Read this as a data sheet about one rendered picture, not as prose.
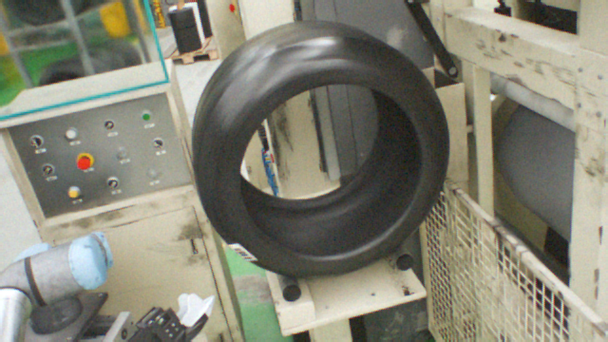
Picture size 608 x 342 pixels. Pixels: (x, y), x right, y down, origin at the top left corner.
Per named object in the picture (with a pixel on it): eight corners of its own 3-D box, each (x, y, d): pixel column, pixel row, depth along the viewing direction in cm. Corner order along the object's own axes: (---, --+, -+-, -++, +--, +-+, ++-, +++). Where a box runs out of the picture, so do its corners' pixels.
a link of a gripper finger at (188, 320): (209, 279, 115) (177, 311, 109) (224, 301, 117) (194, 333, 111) (200, 279, 117) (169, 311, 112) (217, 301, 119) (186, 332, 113)
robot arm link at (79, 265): (55, 245, 171) (19, 258, 119) (104, 228, 175) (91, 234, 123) (67, 282, 171) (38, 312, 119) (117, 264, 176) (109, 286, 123)
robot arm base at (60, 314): (21, 334, 165) (8, 308, 161) (48, 301, 179) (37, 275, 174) (66, 333, 162) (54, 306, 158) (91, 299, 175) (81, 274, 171)
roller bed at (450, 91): (397, 166, 181) (388, 77, 169) (441, 155, 183) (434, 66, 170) (422, 192, 164) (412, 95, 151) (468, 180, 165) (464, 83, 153)
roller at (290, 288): (259, 218, 161) (275, 214, 162) (264, 232, 163) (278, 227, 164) (280, 290, 130) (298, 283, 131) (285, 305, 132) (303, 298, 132)
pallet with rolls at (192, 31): (179, 48, 875) (165, -3, 843) (229, 39, 869) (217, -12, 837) (160, 69, 767) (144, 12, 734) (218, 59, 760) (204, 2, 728)
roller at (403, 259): (351, 199, 165) (364, 189, 165) (360, 209, 167) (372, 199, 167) (392, 263, 134) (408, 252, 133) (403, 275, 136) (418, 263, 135)
